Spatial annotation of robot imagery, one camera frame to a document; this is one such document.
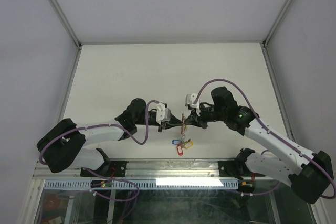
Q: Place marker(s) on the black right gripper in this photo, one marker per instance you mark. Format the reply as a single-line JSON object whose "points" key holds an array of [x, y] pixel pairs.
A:
{"points": [[196, 119]]}

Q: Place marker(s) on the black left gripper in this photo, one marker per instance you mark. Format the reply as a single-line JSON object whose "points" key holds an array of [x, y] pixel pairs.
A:
{"points": [[174, 121]]}

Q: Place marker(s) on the blue key tag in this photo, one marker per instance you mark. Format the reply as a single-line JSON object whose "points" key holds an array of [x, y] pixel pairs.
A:
{"points": [[175, 142]]}

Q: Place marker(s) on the red key tag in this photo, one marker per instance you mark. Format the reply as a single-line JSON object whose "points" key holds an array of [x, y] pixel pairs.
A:
{"points": [[179, 149]]}

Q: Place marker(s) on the yellow key tag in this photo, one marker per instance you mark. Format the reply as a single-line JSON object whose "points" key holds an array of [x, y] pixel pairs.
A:
{"points": [[188, 144]]}

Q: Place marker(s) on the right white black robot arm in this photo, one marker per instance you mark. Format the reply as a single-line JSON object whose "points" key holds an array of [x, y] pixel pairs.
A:
{"points": [[307, 173]]}

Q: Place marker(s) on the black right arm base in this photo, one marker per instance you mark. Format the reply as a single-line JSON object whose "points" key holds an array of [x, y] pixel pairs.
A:
{"points": [[233, 168]]}

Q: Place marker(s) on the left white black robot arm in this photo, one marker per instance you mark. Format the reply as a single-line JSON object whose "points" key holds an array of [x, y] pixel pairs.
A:
{"points": [[65, 145]]}

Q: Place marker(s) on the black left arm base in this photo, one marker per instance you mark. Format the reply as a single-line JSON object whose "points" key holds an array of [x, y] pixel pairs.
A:
{"points": [[113, 168]]}

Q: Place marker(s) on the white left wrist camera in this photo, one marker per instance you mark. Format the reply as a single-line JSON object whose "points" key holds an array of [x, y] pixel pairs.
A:
{"points": [[163, 113]]}

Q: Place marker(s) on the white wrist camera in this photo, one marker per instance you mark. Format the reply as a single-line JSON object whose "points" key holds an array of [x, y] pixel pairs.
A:
{"points": [[192, 102], [163, 113]]}

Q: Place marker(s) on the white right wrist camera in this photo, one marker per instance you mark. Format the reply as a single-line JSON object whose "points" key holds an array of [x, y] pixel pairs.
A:
{"points": [[192, 102]]}

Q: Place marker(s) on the perforated grey cable duct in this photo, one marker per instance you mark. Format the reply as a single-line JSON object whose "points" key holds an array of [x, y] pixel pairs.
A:
{"points": [[147, 184]]}

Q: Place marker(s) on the left aluminium frame post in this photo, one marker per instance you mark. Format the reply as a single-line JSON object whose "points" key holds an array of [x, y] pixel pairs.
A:
{"points": [[65, 22]]}

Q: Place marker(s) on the aluminium frame post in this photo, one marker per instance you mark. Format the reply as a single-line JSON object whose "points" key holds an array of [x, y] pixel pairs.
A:
{"points": [[277, 22], [65, 22]]}

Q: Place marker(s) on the right aluminium frame post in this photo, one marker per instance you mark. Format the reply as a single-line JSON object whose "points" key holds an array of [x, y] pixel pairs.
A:
{"points": [[277, 22]]}

